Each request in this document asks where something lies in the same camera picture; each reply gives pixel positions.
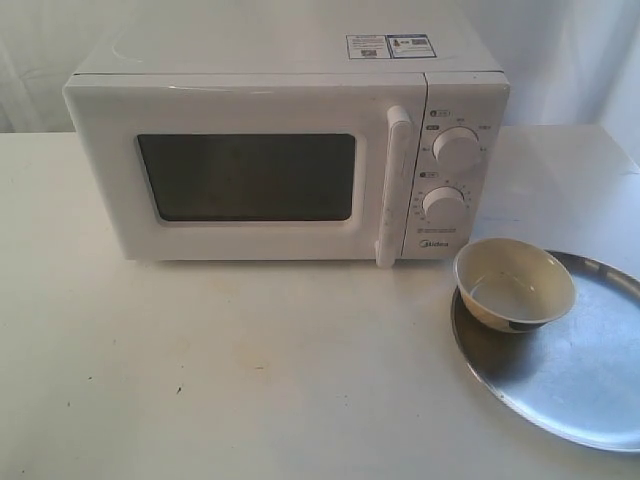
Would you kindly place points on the white microwave door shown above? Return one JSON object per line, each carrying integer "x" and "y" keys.
{"x": 252, "y": 167}

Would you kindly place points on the cream ceramic bowl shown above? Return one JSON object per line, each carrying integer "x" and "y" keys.
{"x": 512, "y": 286}

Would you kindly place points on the white microwave oven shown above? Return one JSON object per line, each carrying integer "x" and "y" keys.
{"x": 465, "y": 86}

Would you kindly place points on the lower white microwave knob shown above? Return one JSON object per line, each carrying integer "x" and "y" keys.
{"x": 445, "y": 207}

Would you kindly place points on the white microwave knob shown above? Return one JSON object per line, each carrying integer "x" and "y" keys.
{"x": 457, "y": 149}
{"x": 445, "y": 207}

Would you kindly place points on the upper white microwave knob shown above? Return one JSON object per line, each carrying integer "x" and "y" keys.
{"x": 457, "y": 149}

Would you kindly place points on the round metal tray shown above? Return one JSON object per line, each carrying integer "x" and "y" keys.
{"x": 577, "y": 378}

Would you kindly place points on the white curtain backdrop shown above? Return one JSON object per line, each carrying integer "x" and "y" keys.
{"x": 568, "y": 62}

